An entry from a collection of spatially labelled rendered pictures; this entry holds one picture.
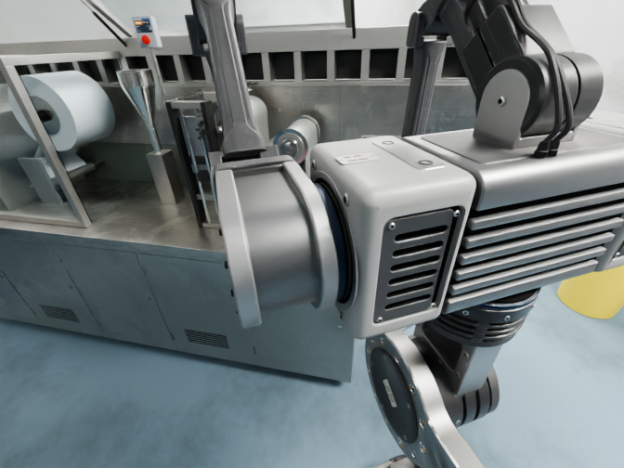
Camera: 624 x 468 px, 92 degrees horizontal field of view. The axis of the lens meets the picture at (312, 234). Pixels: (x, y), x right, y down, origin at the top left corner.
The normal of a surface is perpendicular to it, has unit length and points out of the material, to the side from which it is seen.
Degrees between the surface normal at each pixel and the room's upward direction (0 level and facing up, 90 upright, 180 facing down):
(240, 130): 44
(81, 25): 90
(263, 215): 19
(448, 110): 90
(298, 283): 85
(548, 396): 0
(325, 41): 90
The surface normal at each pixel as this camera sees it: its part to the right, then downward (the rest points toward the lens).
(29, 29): 0.29, 0.51
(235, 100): 0.18, -0.25
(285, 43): -0.22, 0.53
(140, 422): -0.03, -0.84
